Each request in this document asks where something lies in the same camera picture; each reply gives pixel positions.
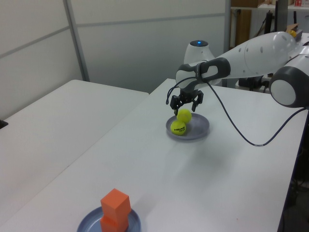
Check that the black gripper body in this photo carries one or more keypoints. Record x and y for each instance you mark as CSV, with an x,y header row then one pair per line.
x,y
188,95

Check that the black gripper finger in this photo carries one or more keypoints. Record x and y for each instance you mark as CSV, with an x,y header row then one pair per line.
x,y
175,102
199,97

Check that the plain yellow tennis ball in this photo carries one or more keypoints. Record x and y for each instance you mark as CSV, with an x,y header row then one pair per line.
x,y
184,115

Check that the printed yellow tennis ball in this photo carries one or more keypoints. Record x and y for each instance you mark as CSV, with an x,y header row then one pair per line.
x,y
178,128

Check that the orange foam cube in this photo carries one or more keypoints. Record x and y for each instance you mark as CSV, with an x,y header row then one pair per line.
x,y
114,201

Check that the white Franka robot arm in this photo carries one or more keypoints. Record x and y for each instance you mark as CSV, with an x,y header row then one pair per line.
x,y
260,55

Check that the purple plate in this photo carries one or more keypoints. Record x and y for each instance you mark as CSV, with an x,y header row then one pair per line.
x,y
198,126

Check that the tall brown cardboard box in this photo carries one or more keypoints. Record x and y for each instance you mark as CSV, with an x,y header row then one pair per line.
x,y
242,26

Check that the black stand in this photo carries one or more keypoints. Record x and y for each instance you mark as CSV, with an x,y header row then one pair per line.
x,y
269,21

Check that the flat brown cardboard box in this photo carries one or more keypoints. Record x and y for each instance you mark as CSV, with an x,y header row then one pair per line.
x,y
245,3

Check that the white shelf board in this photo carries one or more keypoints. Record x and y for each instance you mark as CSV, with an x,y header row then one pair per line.
x,y
260,8

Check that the small yellow object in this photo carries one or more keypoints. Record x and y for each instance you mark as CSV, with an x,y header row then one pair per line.
x,y
292,33

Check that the grey pillar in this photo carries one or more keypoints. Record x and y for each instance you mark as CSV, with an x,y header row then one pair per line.
x,y
281,14

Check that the blue plate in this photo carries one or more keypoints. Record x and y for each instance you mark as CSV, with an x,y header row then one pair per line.
x,y
135,221

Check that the red and white box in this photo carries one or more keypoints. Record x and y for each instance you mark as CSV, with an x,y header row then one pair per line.
x,y
298,3

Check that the grey partition post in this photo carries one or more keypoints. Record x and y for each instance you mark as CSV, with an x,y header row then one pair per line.
x,y
227,26

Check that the black camera pole with base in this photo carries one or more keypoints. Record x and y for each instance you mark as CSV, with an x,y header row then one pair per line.
x,y
3,124

